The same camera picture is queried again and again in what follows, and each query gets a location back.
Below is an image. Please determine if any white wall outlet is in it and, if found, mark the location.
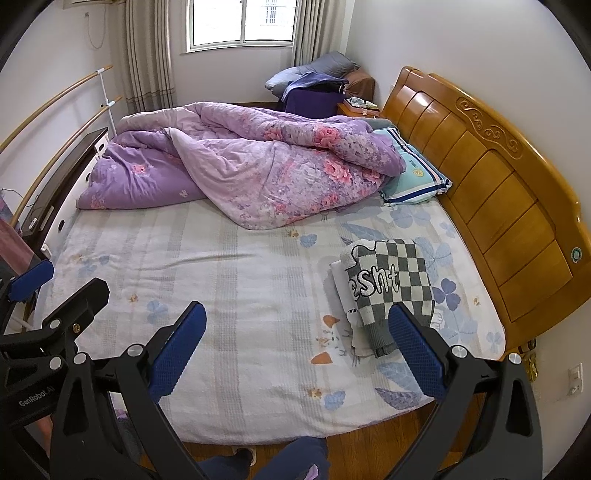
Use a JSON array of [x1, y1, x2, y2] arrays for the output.
[[566, 364, 584, 397]]

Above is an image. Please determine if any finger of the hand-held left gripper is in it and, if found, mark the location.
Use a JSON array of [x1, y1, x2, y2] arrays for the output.
[[28, 278, 110, 365], [0, 259, 55, 324]]

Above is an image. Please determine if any wooden nightstand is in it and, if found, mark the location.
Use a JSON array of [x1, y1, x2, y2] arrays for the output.
[[336, 99, 382, 121]]

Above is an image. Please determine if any grey white checkered sweater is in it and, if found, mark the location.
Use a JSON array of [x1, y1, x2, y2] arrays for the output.
[[340, 239, 435, 360]]

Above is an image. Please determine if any striped light blue pillow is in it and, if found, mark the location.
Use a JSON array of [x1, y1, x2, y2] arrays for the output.
[[372, 127, 453, 205]]

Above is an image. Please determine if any white rail post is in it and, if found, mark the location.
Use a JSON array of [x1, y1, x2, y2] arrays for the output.
[[96, 68, 116, 139]]

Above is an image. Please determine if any wooden bed headboard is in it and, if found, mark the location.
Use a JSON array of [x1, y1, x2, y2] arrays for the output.
[[381, 66, 581, 330]]

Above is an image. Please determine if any white leaf print bed sheet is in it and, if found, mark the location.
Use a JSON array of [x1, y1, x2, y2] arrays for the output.
[[34, 196, 506, 444]]

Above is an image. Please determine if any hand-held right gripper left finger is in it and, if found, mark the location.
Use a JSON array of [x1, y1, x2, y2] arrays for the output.
[[50, 301, 218, 480]]

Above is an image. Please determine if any purple floral quilt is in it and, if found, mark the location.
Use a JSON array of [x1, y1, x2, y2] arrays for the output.
[[76, 102, 407, 230]]

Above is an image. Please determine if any mauve cloth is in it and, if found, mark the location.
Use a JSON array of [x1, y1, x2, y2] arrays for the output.
[[0, 216, 37, 278]]

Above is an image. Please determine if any person's right leg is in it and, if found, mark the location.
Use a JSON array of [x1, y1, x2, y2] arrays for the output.
[[276, 436, 331, 480]]

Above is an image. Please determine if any dark purple blanket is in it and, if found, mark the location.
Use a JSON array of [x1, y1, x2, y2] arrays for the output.
[[280, 73, 350, 117]]

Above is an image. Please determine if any beige slipper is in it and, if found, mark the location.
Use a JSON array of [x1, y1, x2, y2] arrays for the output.
[[231, 445, 257, 468]]

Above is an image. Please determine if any white wall cable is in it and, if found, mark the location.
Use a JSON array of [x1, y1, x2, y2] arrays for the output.
[[84, 11, 108, 50]]

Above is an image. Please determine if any wooden wall rail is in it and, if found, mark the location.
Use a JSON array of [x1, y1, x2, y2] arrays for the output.
[[0, 65, 114, 154], [11, 96, 123, 228]]

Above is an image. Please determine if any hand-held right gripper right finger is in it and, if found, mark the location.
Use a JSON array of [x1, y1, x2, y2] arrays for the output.
[[388, 302, 543, 480]]

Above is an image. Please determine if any grey blue pillow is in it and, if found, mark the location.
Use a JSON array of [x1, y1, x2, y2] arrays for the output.
[[265, 52, 358, 93]]

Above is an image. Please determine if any person's left leg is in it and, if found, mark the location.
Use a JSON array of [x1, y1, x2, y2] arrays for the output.
[[198, 453, 254, 480]]

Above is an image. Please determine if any window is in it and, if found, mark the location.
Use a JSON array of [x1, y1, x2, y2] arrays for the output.
[[185, 0, 296, 54]]

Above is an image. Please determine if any white folded garment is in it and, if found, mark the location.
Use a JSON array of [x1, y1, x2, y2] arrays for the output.
[[330, 258, 398, 366]]

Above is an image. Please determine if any beige striped curtain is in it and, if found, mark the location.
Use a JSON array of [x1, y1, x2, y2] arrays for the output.
[[292, 0, 354, 70], [117, 0, 178, 116]]

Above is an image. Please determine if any brown cloth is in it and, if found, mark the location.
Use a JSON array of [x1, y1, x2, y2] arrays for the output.
[[344, 69, 376, 99]]

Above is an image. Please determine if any person's leg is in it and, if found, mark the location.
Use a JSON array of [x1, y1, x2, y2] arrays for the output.
[[198, 453, 254, 480], [276, 436, 331, 480]]

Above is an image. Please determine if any brass bed bracket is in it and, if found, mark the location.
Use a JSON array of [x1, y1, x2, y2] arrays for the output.
[[517, 339, 541, 383]]

